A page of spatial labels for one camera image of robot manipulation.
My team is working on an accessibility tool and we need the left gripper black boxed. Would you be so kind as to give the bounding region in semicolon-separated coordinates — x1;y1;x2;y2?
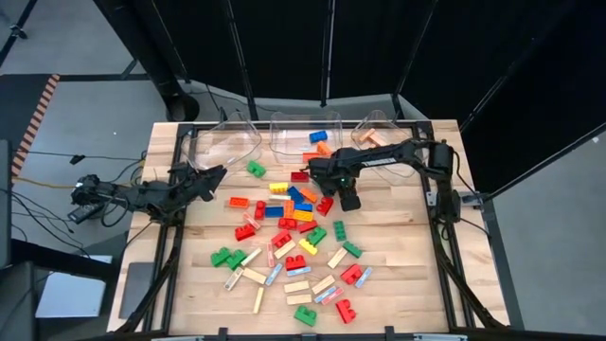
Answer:
166;163;228;209

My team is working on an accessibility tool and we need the large green plastic block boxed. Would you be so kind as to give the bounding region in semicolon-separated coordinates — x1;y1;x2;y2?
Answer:
246;159;268;180
294;305;318;328
225;249;248;272
210;246;233;268

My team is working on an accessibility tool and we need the clear plastic bin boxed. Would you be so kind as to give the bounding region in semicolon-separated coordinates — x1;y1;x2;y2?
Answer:
182;111;264;184
349;109;433;187
268;110;345;166

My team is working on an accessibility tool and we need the round black pole base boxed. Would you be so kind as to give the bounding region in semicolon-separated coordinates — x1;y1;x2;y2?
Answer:
164;92;201;123

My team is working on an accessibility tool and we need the pale green wooden plank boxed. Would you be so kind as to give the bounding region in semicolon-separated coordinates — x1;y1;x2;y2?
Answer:
240;246;263;267

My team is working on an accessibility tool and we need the wooden plank with printed label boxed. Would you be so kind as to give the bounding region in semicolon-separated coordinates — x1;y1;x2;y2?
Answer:
223;266;244;292

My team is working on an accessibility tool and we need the dark grey flat pad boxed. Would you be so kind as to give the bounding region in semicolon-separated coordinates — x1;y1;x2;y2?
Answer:
117;261;156;320

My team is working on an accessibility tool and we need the black power adapter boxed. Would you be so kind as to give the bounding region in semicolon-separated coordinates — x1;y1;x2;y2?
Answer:
66;204;96;224

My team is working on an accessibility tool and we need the black curtain backdrop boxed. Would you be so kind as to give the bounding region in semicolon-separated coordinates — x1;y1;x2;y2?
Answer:
94;0;606;179

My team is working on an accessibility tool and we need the white sheet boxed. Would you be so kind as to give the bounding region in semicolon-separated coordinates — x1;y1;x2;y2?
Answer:
35;255;114;319

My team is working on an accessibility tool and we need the black floor mat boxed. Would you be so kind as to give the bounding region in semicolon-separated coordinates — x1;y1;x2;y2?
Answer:
0;73;53;143

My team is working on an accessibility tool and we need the black diagonal beam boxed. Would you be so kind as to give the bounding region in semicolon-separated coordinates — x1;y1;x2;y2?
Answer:
482;121;606;203

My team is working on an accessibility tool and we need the black stand leg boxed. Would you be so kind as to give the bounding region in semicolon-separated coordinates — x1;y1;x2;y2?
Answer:
0;0;38;67

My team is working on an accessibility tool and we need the right wrist camera housing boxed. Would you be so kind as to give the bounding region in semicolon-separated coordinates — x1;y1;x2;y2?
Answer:
339;190;362;213

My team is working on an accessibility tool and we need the yellow cable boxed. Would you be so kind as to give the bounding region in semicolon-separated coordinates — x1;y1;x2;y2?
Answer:
12;175;80;190

